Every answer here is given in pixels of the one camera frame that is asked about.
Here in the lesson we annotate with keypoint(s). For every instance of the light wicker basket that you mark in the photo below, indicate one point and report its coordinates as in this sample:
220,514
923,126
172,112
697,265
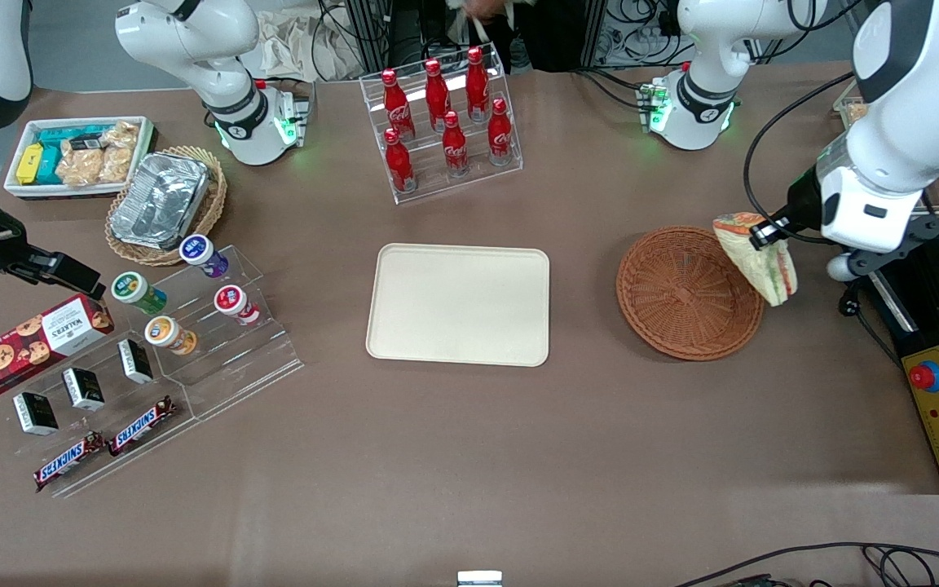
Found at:
213,204

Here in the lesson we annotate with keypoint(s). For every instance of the yellow snack box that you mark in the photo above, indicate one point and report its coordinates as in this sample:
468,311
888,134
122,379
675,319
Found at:
29,163

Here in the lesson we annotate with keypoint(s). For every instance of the crumpled beige cloth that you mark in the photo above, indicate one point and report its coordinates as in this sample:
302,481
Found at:
298,45

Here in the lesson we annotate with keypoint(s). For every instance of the Snickers chocolate bar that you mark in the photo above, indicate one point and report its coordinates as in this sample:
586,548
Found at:
142,424
70,461

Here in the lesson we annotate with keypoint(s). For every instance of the black aluminium frame post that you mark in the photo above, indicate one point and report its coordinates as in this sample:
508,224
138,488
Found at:
368,37

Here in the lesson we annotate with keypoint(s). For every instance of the aluminium foil tray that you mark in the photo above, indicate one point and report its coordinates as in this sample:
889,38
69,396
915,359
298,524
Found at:
160,200

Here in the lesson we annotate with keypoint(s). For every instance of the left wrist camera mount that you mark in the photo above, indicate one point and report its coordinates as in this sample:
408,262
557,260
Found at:
893,249

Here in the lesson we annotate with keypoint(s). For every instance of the clear acrylic bottle rack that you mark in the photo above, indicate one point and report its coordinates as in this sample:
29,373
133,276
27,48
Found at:
437,191

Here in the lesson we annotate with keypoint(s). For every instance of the white plastic snack bin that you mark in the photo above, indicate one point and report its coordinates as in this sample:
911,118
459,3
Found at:
70,193

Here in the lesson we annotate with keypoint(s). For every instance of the clear cookie snack pack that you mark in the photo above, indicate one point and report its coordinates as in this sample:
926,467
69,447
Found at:
78,169
123,133
116,163

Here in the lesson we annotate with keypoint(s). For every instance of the brown round wicker basket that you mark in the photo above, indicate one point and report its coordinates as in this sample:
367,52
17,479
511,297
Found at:
681,302

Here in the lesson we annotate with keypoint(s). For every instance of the triangular sandwich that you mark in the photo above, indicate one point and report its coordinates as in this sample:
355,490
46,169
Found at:
767,273

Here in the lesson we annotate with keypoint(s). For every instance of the small black chocolate box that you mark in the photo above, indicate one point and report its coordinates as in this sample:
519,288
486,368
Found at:
135,361
82,389
35,413

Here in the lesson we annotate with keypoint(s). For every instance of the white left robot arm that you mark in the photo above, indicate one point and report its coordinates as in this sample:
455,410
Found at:
918,98

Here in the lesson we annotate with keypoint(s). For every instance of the clear acrylic stepped snack display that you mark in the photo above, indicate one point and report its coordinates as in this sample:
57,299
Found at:
233,359

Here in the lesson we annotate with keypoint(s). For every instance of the red tartan Walkers shortbread box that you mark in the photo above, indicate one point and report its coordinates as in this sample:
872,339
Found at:
29,342

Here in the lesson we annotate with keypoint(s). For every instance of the cream rectangular serving tray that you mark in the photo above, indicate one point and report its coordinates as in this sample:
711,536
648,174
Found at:
457,306

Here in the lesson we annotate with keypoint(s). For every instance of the clear food container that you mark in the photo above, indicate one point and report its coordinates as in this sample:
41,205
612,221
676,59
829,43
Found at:
851,112

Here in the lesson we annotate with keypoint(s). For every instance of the black countertop appliance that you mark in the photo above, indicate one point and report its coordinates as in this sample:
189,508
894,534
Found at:
926,314

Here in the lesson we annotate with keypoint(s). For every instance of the teal snack box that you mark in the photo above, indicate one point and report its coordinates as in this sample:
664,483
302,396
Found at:
50,167
70,134

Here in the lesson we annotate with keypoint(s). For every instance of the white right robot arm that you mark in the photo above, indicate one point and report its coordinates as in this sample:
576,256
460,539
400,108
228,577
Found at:
192,37

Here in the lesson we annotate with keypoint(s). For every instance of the red strawberry gum jar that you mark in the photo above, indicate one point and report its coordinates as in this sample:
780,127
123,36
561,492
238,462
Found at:
233,302

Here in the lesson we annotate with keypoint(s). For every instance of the purple blueberry gum jar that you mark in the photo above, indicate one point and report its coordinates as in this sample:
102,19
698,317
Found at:
199,251

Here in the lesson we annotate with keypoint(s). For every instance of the orange gum jar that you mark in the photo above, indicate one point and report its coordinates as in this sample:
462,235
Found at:
168,334

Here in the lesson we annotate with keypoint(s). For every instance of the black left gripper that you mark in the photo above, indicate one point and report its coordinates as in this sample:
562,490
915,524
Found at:
800,200

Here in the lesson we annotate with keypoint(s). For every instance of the green gum jar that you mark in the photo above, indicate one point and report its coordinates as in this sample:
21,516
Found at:
134,289

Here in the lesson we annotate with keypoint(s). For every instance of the red cola bottle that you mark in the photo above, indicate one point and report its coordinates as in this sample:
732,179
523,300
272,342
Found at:
478,81
455,147
437,91
398,163
396,102
500,134

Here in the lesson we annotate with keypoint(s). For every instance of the person in dark clothing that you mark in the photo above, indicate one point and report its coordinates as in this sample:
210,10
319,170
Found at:
543,33

